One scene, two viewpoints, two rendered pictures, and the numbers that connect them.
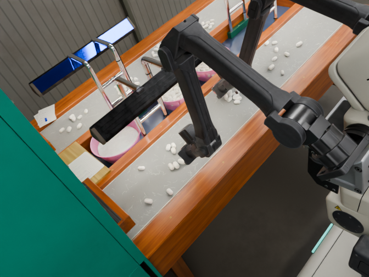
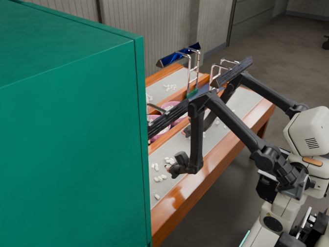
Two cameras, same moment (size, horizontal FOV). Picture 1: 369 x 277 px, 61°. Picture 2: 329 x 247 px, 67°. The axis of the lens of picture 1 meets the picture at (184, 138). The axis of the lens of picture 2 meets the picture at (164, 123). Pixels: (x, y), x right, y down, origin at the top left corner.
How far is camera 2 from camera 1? 47 cm
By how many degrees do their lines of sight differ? 17
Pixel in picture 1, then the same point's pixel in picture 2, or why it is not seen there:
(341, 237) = (256, 239)
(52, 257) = (119, 227)
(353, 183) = (295, 194)
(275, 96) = (258, 141)
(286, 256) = not seen: outside the picture
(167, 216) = (158, 213)
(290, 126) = (268, 159)
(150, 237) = not seen: hidden behind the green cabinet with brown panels
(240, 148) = (203, 171)
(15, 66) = not seen: hidden behind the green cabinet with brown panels
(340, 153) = (292, 176)
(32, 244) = (116, 214)
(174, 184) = (159, 192)
